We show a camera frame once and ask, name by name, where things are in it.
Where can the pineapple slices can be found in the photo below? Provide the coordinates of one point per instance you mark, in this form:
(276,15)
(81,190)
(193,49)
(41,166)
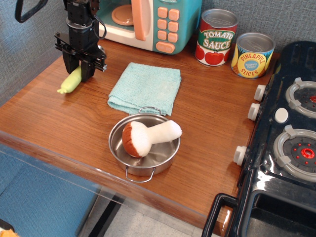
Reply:
(252,55)

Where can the plush mushroom toy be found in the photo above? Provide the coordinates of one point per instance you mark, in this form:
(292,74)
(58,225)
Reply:
(137,139)

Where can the black toy stove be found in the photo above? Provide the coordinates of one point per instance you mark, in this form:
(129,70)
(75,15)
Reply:
(277,184)

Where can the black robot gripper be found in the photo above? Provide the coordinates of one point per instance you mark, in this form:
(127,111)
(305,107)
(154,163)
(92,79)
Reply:
(80,44)

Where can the tomato sauce can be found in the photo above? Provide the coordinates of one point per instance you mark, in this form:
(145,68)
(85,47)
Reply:
(216,33)

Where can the spoon with green handle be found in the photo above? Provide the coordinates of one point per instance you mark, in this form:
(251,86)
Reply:
(71,82)

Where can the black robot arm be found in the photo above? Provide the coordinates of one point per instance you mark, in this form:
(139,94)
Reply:
(82,11)

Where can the toy microwave oven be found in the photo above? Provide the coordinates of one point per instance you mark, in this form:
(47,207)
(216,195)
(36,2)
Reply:
(163,26)

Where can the light blue folded cloth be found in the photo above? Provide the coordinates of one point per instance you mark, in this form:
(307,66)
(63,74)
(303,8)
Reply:
(143,86)

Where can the small steel pot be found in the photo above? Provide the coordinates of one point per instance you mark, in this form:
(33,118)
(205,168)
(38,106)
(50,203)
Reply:
(157,160)

